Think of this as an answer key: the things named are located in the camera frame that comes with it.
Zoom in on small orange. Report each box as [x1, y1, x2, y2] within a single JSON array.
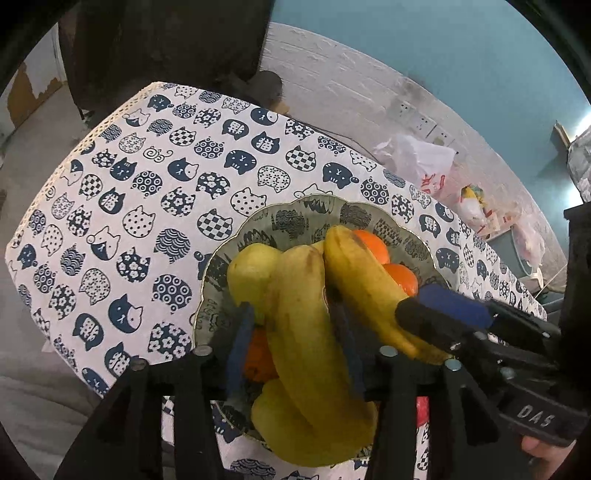
[[242, 326, 279, 383]]

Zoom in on spotted banana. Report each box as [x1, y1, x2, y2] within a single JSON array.
[[324, 225, 451, 365]]

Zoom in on yellow banana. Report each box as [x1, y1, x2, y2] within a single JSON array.
[[264, 245, 378, 466]]

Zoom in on large orange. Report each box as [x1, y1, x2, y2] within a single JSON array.
[[384, 263, 419, 296], [353, 230, 391, 265]]

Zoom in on red apple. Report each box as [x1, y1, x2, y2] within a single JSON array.
[[416, 396, 430, 428]]

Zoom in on large orange top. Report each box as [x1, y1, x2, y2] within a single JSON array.
[[353, 230, 391, 265]]

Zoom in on green yellow pear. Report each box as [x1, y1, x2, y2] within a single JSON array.
[[226, 243, 283, 325]]

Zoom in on person's right hand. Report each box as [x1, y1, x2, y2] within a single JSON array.
[[521, 436, 576, 480]]

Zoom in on white plastic bag red print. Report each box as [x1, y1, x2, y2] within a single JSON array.
[[373, 134, 456, 196]]

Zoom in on cat pattern tablecloth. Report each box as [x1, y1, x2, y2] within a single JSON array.
[[4, 81, 548, 480]]

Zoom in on grey curtain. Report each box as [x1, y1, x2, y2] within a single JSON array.
[[567, 127, 591, 203]]

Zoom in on black speaker on box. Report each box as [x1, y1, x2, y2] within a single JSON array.
[[228, 70, 283, 109]]

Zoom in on black hanging coat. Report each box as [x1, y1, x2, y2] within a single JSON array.
[[58, 0, 274, 115]]

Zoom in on wall power sockets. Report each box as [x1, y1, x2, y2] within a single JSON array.
[[394, 100, 455, 147]]

